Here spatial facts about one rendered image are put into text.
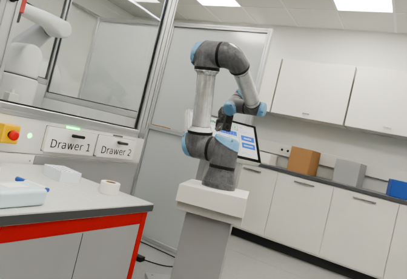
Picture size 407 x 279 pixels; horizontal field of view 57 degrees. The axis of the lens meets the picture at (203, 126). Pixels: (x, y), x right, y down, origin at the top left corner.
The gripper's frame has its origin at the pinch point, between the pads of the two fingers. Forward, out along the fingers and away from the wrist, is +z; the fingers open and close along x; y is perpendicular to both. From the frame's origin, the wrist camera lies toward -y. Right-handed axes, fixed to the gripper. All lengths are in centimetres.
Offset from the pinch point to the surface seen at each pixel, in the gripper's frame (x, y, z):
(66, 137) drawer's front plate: 83, -35, -10
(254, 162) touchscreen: -33.3, -5.1, 15.9
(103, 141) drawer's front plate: 65, -24, 2
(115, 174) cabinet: 53, -29, 23
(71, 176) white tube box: 78, -66, -31
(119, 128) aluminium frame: 58, -13, 3
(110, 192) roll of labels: 64, -74, -38
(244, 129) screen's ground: -29.1, 20.2, 15.0
